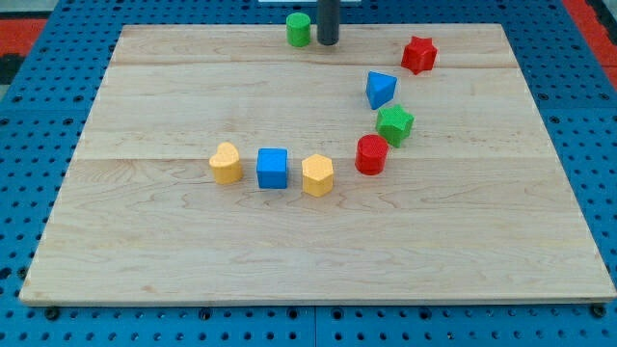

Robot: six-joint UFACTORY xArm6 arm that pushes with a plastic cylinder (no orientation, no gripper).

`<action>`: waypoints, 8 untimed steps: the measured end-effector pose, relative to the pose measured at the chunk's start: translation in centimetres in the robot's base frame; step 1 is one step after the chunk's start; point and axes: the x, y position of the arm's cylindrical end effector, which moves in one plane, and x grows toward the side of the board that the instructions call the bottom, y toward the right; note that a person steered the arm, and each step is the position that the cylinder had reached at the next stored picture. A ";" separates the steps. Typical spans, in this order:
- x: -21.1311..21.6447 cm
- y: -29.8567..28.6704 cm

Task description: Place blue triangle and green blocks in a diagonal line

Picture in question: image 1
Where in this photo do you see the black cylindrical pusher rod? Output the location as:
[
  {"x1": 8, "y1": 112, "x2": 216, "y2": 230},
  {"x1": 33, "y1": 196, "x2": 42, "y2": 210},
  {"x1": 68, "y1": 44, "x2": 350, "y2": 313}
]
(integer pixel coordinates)
[{"x1": 316, "y1": 0, "x2": 340, "y2": 45}]

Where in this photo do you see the green cylinder block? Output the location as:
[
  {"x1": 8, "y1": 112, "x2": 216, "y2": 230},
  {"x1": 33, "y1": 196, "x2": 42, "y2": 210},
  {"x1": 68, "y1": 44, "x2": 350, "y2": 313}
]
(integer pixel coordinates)
[{"x1": 285, "y1": 13, "x2": 311, "y2": 47}]

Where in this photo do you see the blue triangle block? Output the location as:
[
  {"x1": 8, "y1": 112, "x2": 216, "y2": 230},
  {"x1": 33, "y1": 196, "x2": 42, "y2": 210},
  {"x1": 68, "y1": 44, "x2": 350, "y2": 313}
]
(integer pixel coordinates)
[{"x1": 365, "y1": 71, "x2": 397, "y2": 110}]

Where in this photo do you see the red star block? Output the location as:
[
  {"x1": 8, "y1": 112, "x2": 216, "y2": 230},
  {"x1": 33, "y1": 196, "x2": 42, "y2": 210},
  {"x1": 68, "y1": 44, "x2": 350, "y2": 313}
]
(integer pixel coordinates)
[{"x1": 400, "y1": 36, "x2": 438, "y2": 75}]

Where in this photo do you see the green star block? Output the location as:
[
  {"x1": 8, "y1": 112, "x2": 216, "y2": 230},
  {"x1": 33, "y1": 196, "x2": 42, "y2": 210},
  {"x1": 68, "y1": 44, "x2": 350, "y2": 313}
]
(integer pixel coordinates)
[{"x1": 375, "y1": 104, "x2": 415, "y2": 147}]

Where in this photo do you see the red cylinder block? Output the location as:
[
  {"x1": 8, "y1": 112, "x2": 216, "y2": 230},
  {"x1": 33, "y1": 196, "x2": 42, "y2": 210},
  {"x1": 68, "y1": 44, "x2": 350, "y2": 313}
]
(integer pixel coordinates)
[{"x1": 355, "y1": 134, "x2": 389, "y2": 175}]

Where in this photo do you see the yellow hexagon block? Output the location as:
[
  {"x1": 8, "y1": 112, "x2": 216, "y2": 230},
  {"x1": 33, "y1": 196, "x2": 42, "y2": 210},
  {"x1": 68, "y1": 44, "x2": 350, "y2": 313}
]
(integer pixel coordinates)
[{"x1": 302, "y1": 154, "x2": 334, "y2": 198}]

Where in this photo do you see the blue cube block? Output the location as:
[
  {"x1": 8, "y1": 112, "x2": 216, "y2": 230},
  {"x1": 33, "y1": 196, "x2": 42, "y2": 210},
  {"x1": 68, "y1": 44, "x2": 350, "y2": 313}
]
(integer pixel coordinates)
[{"x1": 256, "y1": 147, "x2": 288, "y2": 189}]

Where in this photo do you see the wooden board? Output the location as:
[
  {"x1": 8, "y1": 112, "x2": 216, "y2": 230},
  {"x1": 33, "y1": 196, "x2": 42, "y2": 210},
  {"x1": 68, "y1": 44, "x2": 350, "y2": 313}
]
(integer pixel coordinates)
[{"x1": 19, "y1": 24, "x2": 616, "y2": 307}]

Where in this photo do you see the yellow heart block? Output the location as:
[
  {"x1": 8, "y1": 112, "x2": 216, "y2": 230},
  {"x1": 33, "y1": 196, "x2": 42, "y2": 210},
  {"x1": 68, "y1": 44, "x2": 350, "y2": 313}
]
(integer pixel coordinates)
[{"x1": 208, "y1": 142, "x2": 244, "y2": 185}]

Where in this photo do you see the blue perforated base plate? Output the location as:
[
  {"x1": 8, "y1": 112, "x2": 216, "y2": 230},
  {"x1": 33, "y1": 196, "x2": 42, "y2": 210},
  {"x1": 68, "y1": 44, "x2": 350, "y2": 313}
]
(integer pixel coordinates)
[{"x1": 1, "y1": 0, "x2": 616, "y2": 346}]

